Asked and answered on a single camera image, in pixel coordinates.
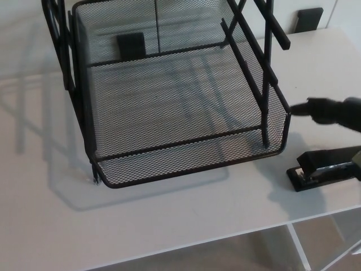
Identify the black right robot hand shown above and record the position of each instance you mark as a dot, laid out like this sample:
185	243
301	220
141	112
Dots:
332	111

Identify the black desk stapler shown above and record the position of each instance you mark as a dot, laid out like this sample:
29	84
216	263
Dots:
318	166

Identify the white desk frame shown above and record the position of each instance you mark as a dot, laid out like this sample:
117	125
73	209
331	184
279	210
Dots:
310	240

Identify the black wall bracket left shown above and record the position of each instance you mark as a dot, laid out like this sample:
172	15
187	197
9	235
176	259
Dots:
131	45

